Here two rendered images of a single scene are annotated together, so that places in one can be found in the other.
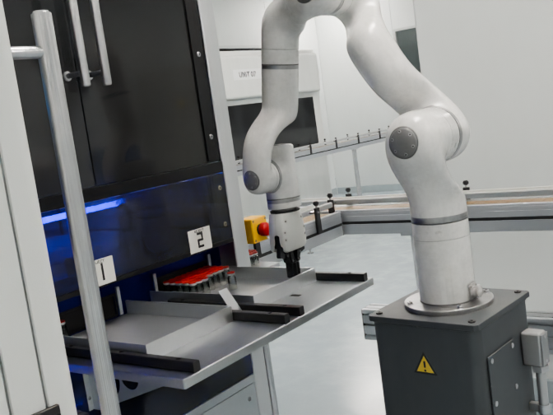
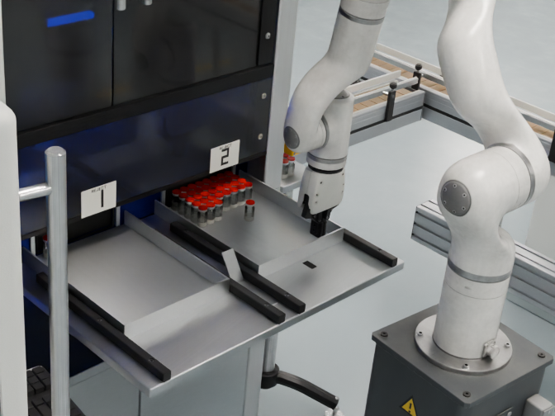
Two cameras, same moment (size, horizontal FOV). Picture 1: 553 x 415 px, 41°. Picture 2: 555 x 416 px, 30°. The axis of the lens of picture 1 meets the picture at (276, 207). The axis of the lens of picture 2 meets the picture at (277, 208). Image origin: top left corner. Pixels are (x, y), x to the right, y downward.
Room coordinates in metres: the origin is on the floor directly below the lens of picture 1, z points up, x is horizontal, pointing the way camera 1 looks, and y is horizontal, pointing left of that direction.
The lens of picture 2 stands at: (-0.14, -0.13, 2.04)
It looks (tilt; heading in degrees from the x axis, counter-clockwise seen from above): 29 degrees down; 6
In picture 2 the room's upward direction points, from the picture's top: 6 degrees clockwise
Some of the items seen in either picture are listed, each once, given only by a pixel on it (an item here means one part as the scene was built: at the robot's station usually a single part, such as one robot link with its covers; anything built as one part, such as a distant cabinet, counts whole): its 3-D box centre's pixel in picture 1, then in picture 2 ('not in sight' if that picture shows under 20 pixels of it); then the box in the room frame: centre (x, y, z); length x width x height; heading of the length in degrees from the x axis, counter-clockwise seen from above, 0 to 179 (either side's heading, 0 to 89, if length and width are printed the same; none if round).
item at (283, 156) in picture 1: (278, 170); (329, 122); (1.81, -0.02, 1.18); 0.09 x 0.08 x 0.13; 141
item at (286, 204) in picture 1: (284, 202); (327, 157); (1.81, -0.02, 1.09); 0.09 x 0.08 x 0.03; 143
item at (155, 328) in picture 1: (136, 327); (125, 270); (1.57, 0.34, 0.90); 0.34 x 0.26 x 0.04; 53
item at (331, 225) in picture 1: (273, 234); (328, 115); (2.43, 0.02, 0.92); 0.69 x 0.16 x 0.16; 143
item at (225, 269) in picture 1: (206, 282); (222, 201); (1.90, 0.21, 0.91); 0.18 x 0.02 x 0.05; 143
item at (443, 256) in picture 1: (443, 261); (471, 305); (1.55, -0.34, 0.95); 0.19 x 0.19 x 0.18
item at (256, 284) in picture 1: (233, 286); (248, 220); (1.84, 0.14, 0.90); 0.34 x 0.26 x 0.04; 53
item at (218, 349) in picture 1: (211, 317); (211, 269); (1.67, 0.18, 0.87); 0.70 x 0.48 x 0.02; 143
